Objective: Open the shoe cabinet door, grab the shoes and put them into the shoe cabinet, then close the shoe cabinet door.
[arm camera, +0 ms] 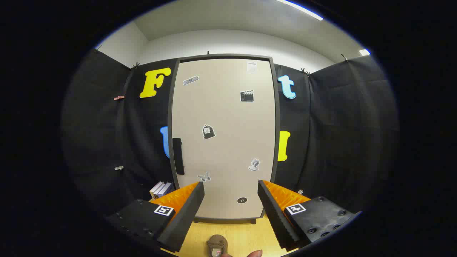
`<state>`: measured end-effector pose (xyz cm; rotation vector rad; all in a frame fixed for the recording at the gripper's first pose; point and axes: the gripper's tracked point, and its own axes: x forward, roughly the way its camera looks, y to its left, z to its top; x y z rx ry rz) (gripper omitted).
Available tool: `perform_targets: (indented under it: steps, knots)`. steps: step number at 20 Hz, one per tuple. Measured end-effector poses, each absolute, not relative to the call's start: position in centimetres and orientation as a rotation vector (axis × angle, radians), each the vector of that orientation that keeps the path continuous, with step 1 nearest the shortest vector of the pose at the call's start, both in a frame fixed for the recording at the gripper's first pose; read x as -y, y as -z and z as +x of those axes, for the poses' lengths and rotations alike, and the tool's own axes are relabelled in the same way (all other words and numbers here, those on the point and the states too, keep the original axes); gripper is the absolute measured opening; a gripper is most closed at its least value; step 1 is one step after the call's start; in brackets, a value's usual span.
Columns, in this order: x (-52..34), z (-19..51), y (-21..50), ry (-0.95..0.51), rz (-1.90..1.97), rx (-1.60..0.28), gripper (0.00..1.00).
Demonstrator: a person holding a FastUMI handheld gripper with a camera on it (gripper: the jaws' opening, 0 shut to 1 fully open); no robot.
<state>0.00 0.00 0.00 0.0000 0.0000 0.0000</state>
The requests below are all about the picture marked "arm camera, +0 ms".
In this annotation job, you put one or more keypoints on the grey shoe cabinet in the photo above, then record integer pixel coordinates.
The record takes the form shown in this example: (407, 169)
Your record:
(277, 107)

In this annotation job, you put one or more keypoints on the stack of white-blue boxes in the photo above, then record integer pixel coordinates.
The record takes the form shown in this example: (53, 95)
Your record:
(161, 188)

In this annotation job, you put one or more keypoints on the black backdrop cloth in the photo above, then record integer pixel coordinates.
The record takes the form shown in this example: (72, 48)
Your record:
(339, 125)

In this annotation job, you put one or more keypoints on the long ceiling light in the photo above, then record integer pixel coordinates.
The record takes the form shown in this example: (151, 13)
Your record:
(301, 9)

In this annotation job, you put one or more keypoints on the brown fluffy slipper shoe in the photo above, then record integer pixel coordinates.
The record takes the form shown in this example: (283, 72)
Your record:
(216, 241)

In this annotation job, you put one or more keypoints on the small ceiling light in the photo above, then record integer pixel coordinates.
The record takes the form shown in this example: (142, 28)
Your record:
(364, 52)

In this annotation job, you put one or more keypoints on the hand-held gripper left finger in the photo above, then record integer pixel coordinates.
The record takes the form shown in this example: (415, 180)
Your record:
(185, 217)

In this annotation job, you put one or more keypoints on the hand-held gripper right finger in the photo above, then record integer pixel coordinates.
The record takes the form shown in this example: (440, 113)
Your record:
(276, 217)

